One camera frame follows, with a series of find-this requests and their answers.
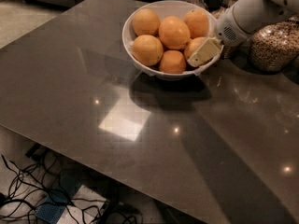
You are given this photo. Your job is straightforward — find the glass jar of grains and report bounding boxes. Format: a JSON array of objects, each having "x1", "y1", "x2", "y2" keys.
[{"x1": 249, "y1": 16, "x2": 299, "y2": 73}]

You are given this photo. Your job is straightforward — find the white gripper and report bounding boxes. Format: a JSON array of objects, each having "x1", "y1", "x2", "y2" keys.
[{"x1": 187, "y1": 7, "x2": 249, "y2": 67}]

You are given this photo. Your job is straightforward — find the orange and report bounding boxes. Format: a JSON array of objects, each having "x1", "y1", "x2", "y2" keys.
[
  {"x1": 184, "y1": 8, "x2": 209, "y2": 38},
  {"x1": 132, "y1": 35, "x2": 164, "y2": 66},
  {"x1": 184, "y1": 37, "x2": 206, "y2": 60},
  {"x1": 159, "y1": 50, "x2": 186, "y2": 74},
  {"x1": 158, "y1": 16, "x2": 191, "y2": 49},
  {"x1": 132, "y1": 8, "x2": 160, "y2": 36}
]

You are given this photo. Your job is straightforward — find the blue box under table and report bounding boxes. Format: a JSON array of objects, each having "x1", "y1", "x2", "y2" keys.
[{"x1": 35, "y1": 175, "x2": 81, "y2": 224}]

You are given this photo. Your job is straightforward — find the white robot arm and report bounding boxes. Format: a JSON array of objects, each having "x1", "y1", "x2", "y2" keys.
[{"x1": 188, "y1": 0, "x2": 299, "y2": 67}]

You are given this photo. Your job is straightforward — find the white bowl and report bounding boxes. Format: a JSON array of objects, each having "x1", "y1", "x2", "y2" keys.
[{"x1": 122, "y1": 0, "x2": 221, "y2": 81}]

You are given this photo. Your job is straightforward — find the black cables on floor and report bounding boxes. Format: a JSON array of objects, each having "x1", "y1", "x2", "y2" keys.
[{"x1": 0, "y1": 147, "x2": 144, "y2": 224}]

